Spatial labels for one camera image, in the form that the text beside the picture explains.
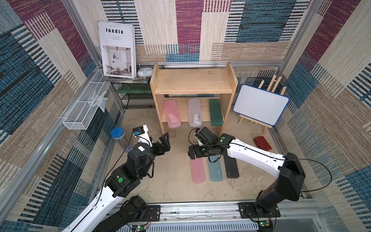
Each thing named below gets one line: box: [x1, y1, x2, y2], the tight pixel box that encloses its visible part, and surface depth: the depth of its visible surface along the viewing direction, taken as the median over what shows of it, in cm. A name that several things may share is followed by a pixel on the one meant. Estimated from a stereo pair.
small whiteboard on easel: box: [232, 74, 291, 134], surface depth 95 cm
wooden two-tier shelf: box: [149, 62, 239, 136], surface depth 77 cm
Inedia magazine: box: [98, 20, 137, 79], surface depth 79 cm
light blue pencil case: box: [207, 154, 224, 183], surface depth 87 cm
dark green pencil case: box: [209, 98, 224, 127], surface depth 89 cm
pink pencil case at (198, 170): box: [190, 157, 206, 184], surface depth 87 cm
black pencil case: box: [223, 154, 240, 179], surface depth 87 cm
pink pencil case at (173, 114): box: [164, 99, 182, 129], surface depth 87 cm
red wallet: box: [253, 135, 272, 151], surface depth 100 cm
